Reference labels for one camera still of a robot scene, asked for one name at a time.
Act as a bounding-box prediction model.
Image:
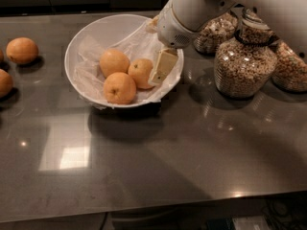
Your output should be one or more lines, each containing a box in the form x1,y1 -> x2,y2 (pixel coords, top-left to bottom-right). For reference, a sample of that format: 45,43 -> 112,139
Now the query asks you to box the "front glass cereal jar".
214,8 -> 277,99

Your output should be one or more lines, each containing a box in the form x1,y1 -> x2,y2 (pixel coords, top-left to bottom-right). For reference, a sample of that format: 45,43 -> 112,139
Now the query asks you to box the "orange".
0,69 -> 13,98
128,58 -> 154,89
99,48 -> 130,78
104,72 -> 136,104
6,37 -> 38,64

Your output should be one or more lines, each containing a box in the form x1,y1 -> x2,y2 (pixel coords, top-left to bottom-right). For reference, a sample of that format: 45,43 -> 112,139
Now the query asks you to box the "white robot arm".
156,0 -> 307,58

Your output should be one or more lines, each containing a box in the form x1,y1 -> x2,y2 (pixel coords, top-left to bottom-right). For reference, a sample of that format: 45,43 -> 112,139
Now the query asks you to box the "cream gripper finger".
146,15 -> 159,34
148,48 -> 178,86

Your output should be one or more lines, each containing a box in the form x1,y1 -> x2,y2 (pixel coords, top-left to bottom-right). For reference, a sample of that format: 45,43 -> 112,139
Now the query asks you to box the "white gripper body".
157,0 -> 200,49

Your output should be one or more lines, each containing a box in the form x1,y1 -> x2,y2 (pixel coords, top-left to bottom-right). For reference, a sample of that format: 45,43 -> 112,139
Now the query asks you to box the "white bowl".
64,13 -> 185,109

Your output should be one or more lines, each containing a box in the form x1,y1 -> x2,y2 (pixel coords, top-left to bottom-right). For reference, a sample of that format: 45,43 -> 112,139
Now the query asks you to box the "orange at bowl front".
104,72 -> 136,104

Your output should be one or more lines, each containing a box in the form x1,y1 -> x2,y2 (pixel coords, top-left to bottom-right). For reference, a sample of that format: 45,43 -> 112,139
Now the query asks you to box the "white paper liner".
73,18 -> 181,106

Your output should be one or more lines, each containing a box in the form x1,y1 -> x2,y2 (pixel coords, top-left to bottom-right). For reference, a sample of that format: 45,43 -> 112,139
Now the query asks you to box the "back left glass cereal jar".
194,11 -> 238,55

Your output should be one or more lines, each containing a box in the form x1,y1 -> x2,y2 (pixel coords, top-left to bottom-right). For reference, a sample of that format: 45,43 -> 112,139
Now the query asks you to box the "glass cereal jar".
272,41 -> 307,92
194,11 -> 238,55
214,8 -> 277,99

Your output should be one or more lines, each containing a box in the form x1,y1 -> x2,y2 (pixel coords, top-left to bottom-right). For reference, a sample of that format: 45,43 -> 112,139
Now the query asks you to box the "back right glass cereal jar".
272,41 -> 307,92

